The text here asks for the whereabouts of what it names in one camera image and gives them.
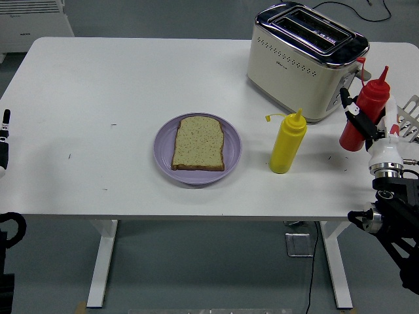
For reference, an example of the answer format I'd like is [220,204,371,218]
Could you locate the black cable on floor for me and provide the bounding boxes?
[310,0,392,23]

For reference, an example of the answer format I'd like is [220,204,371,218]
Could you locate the slice of bread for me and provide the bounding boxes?
[170,116,226,172]

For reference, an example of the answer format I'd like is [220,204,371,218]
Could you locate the white table leg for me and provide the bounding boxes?
[85,219,119,309]
[319,221,354,310]

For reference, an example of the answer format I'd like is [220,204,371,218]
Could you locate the cream and chrome toaster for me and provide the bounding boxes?
[246,1,373,124]

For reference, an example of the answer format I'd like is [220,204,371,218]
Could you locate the black cable under table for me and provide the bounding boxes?
[304,221,320,314]

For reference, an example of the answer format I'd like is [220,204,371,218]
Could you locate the purple plate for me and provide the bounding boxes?
[153,113,243,186]

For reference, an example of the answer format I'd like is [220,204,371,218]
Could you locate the silver metal rack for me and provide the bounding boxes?
[394,94,419,144]

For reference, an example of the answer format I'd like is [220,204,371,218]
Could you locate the yellow squeeze bottle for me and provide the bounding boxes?
[264,108,308,175]

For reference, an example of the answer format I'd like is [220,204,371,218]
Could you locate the white appliance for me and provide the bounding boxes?
[0,0,75,63]

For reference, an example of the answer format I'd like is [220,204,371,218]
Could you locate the metal floor box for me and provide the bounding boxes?
[284,232,315,258]

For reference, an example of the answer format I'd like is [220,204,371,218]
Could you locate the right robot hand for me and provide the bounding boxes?
[339,86,407,171]

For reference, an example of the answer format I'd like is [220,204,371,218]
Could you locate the red squeeze bottle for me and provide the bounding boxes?
[338,57,392,153]

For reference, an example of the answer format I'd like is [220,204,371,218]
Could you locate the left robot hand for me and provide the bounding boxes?
[0,109,11,179]

